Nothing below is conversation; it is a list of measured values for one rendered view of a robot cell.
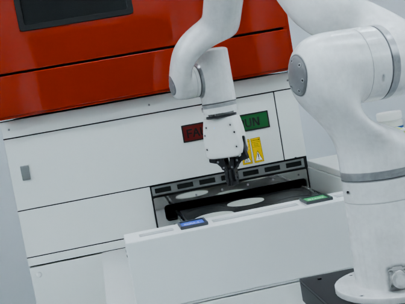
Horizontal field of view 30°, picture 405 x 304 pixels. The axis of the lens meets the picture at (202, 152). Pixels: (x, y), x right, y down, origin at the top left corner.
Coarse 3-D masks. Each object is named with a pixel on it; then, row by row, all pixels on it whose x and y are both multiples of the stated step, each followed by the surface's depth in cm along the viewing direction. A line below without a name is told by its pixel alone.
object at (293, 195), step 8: (272, 192) 209; (280, 192) 207; (288, 192) 205; (296, 192) 203; (304, 192) 200; (312, 192) 198; (232, 200) 207; (264, 200) 199; (272, 200) 197; (280, 200) 196; (288, 200) 194; (192, 208) 206; (200, 208) 204; (208, 208) 202; (216, 208) 200; (224, 208) 198; (232, 208) 196; (240, 208) 194; (248, 208) 192; (184, 216) 196; (192, 216) 194
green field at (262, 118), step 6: (258, 114) 211; (264, 114) 211; (246, 120) 211; (252, 120) 211; (258, 120) 211; (264, 120) 212; (246, 126) 211; (252, 126) 211; (258, 126) 211; (264, 126) 212
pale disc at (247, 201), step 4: (240, 200) 205; (244, 200) 204; (248, 200) 203; (252, 200) 202; (256, 200) 201; (260, 200) 200; (228, 204) 202; (232, 204) 201; (236, 204) 200; (240, 204) 199; (244, 204) 198; (248, 204) 197
